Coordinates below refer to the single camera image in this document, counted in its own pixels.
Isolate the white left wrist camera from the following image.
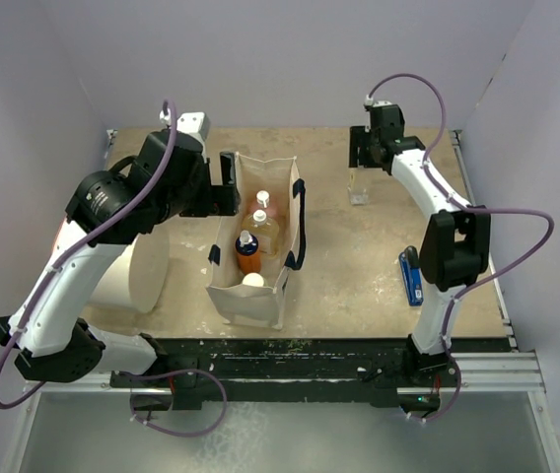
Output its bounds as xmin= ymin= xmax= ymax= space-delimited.
xmin=159 ymin=110 xmax=211 ymax=146

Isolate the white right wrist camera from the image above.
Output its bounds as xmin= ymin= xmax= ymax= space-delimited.
xmin=363 ymin=96 xmax=392 ymax=111

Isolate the blue black clamp tool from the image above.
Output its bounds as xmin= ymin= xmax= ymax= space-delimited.
xmin=398 ymin=245 xmax=424 ymax=306

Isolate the cream canvas tote bag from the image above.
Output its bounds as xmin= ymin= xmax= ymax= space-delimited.
xmin=207 ymin=152 xmax=307 ymax=330

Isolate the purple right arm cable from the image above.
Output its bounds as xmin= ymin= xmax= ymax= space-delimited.
xmin=366 ymin=72 xmax=556 ymax=346

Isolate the pink liquid pump bottle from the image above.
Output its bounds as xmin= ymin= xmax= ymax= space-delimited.
xmin=246 ymin=190 xmax=280 ymax=220

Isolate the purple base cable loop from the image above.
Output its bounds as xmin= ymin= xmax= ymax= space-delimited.
xmin=128 ymin=369 xmax=229 ymax=438

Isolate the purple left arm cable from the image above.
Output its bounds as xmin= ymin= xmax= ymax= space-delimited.
xmin=0 ymin=98 xmax=179 ymax=411

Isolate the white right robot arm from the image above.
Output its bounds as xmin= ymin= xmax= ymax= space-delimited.
xmin=349 ymin=99 xmax=491 ymax=385

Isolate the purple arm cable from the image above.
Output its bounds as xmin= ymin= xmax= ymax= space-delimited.
xmin=366 ymin=72 xmax=556 ymax=346
xmin=0 ymin=98 xmax=179 ymax=411

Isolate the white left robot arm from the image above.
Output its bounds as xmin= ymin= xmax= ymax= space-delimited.
xmin=0 ymin=129 xmax=240 ymax=386

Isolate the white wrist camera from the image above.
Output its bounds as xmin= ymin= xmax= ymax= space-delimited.
xmin=159 ymin=110 xmax=211 ymax=146
xmin=363 ymin=96 xmax=392 ymax=111

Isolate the orange navy pump bottle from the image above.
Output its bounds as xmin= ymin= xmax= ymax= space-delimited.
xmin=235 ymin=230 xmax=261 ymax=275

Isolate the white cylindrical paper roll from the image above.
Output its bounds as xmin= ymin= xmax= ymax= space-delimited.
xmin=50 ymin=219 xmax=171 ymax=314

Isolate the clear bottle grey cap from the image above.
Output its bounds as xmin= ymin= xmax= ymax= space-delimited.
xmin=348 ymin=167 xmax=371 ymax=206

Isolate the amber liquid pump bottle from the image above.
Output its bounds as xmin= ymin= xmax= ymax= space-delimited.
xmin=242 ymin=210 xmax=281 ymax=257

